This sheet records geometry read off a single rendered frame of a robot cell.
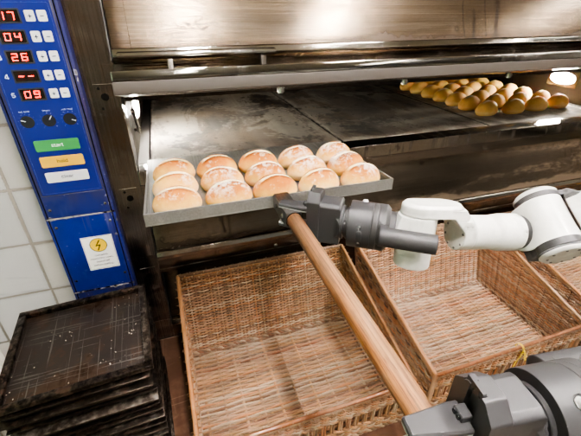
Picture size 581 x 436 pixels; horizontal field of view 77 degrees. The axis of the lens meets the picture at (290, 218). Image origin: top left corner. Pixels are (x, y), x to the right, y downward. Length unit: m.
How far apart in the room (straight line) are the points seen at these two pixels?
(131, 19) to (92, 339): 0.71
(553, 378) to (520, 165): 1.25
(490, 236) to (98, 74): 0.88
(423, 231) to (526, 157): 1.05
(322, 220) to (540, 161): 1.19
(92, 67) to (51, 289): 0.62
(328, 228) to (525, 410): 0.41
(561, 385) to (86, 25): 0.98
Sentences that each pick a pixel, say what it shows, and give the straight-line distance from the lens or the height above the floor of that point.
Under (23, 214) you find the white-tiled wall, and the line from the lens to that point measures 1.11.
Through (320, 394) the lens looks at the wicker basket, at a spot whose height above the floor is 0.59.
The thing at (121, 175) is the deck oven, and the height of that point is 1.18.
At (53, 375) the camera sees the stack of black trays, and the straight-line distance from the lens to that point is 0.94.
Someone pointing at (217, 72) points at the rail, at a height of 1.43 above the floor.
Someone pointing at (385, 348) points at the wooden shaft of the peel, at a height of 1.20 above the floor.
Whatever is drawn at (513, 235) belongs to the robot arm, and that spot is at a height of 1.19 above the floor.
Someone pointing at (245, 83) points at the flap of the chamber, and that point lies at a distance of 0.83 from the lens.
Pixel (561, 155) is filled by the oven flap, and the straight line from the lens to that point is 1.81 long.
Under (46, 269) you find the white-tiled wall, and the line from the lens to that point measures 1.19.
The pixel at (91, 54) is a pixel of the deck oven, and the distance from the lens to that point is 0.97.
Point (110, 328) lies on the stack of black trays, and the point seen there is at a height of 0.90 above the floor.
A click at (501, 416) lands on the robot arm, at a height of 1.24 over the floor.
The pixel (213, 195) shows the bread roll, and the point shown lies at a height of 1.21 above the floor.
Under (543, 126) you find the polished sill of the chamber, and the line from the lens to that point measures 1.64.
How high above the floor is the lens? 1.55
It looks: 30 degrees down
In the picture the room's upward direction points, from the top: straight up
